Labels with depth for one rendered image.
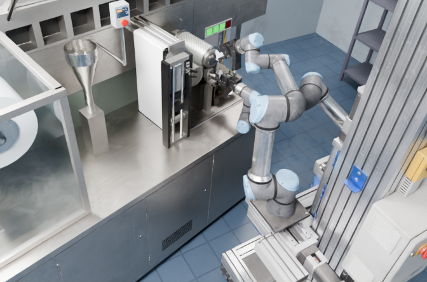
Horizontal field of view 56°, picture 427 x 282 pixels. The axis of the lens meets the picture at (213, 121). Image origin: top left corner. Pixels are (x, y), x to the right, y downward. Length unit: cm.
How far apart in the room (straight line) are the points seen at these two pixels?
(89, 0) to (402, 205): 165
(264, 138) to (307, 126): 221
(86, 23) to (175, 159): 84
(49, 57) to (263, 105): 105
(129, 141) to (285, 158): 168
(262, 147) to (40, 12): 115
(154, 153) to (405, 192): 123
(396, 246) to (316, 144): 214
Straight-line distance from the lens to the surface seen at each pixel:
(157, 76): 213
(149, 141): 225
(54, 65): 212
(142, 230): 229
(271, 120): 169
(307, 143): 374
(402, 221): 171
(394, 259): 179
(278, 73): 193
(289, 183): 192
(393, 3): 425
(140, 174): 208
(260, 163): 182
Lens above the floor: 245
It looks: 40 degrees down
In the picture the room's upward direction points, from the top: 5 degrees clockwise
